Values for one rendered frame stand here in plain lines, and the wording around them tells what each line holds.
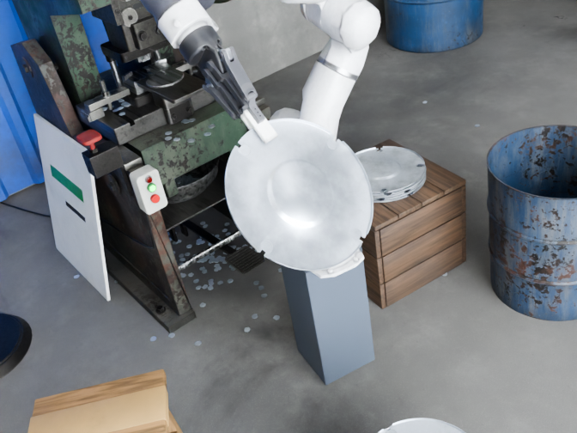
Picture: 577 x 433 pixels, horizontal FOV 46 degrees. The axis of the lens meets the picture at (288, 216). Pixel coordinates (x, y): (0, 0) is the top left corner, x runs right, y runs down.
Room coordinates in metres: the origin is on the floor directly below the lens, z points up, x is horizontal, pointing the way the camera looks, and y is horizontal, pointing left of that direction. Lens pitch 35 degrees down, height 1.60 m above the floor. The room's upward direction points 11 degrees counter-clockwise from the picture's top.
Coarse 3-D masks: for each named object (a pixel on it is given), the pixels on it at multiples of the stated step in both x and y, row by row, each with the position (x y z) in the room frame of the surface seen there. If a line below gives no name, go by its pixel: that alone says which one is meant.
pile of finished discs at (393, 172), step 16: (368, 160) 2.01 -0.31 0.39; (384, 160) 1.98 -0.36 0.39; (400, 160) 1.97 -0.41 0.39; (416, 160) 1.95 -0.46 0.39; (368, 176) 1.90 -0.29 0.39; (384, 176) 1.88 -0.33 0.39; (400, 176) 1.87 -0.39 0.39; (416, 176) 1.85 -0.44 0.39; (384, 192) 1.82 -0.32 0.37; (400, 192) 1.80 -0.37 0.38
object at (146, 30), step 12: (120, 0) 2.10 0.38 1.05; (132, 0) 2.12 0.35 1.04; (132, 12) 2.10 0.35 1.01; (144, 12) 2.13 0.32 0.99; (108, 24) 2.17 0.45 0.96; (132, 24) 2.08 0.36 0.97; (144, 24) 2.10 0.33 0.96; (156, 24) 2.11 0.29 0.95; (120, 36) 2.11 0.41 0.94; (132, 36) 2.10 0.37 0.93; (144, 36) 2.07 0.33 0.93; (156, 36) 2.11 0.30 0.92; (120, 48) 2.13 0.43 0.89; (132, 48) 2.09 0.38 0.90
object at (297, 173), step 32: (288, 128) 1.12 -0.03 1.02; (320, 128) 1.14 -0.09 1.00; (256, 160) 1.05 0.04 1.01; (288, 160) 1.07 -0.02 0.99; (320, 160) 1.09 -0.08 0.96; (352, 160) 1.11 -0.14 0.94; (256, 192) 1.00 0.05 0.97; (288, 192) 1.01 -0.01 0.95; (320, 192) 1.03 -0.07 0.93; (352, 192) 1.05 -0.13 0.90; (256, 224) 0.96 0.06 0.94; (288, 224) 0.97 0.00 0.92; (320, 224) 0.99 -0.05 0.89; (352, 224) 1.00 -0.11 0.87; (288, 256) 0.92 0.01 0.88; (320, 256) 0.94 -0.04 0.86
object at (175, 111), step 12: (168, 72) 2.13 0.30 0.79; (180, 72) 2.11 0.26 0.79; (144, 84) 2.08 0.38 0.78; (156, 84) 2.05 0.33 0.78; (168, 84) 2.03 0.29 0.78; (180, 84) 2.02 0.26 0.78; (192, 84) 2.01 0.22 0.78; (156, 96) 2.05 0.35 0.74; (168, 96) 1.95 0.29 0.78; (180, 96) 1.93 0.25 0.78; (168, 108) 2.03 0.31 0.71; (180, 108) 2.05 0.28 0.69; (192, 108) 2.07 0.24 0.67; (168, 120) 2.03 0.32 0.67
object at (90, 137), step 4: (84, 132) 1.85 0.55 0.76; (88, 132) 1.84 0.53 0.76; (92, 132) 1.84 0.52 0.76; (96, 132) 1.83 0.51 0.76; (76, 136) 1.84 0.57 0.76; (80, 136) 1.83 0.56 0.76; (84, 136) 1.82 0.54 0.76; (88, 136) 1.82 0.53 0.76; (92, 136) 1.81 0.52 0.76; (96, 136) 1.81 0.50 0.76; (100, 136) 1.81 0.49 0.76; (80, 140) 1.80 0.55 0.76; (84, 140) 1.80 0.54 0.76; (88, 140) 1.79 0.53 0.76; (92, 140) 1.79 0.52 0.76; (96, 140) 1.80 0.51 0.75; (84, 144) 1.79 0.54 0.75; (88, 144) 1.79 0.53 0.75; (92, 144) 1.82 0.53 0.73; (92, 148) 1.82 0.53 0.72
